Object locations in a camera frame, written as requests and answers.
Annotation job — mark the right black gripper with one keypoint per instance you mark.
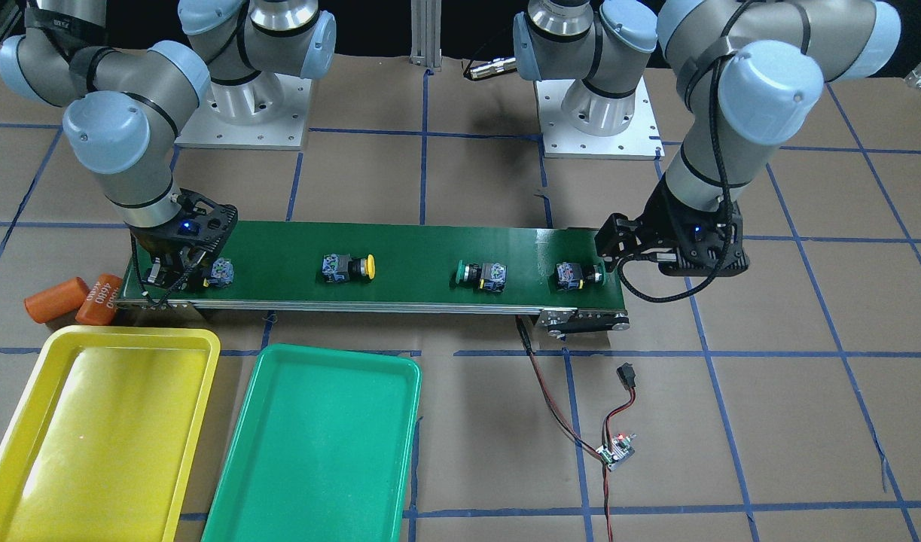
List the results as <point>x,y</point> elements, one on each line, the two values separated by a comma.
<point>150,245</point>

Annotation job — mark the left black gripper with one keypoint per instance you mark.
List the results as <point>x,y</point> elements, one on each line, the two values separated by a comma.
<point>658,218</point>

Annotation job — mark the yellow push button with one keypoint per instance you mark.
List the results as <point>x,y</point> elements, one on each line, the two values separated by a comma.
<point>219,274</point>
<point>346,268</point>

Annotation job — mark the orange cylinder with white print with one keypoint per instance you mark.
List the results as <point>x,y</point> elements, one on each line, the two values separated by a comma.
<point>99,308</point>

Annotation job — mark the green push button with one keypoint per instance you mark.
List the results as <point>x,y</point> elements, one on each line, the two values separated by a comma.
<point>487,276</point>
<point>573,276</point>

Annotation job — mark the plain orange cylinder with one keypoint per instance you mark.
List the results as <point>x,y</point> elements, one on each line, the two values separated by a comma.
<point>59,300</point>

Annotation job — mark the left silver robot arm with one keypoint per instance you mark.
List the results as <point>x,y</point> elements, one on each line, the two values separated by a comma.
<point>749,71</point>

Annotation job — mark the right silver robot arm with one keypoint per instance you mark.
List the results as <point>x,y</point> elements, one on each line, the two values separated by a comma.
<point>241,78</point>

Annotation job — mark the green conveyor belt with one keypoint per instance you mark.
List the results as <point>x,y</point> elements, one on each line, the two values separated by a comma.
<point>277,266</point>

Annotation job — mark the yellow plastic tray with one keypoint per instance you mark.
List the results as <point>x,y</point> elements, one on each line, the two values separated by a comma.
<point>101,445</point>

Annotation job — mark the small speed controller board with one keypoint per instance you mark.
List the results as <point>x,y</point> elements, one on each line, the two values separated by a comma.
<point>618,450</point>

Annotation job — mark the green plastic tray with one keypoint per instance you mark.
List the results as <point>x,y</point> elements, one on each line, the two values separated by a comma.
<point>322,448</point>

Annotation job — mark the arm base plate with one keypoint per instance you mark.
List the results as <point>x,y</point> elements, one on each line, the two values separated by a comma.
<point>266,113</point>
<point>599,124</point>

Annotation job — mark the black inline switch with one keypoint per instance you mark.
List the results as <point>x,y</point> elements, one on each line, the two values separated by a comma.
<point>627,375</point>

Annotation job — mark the aluminium frame post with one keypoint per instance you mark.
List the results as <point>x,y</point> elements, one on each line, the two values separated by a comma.
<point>426,34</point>

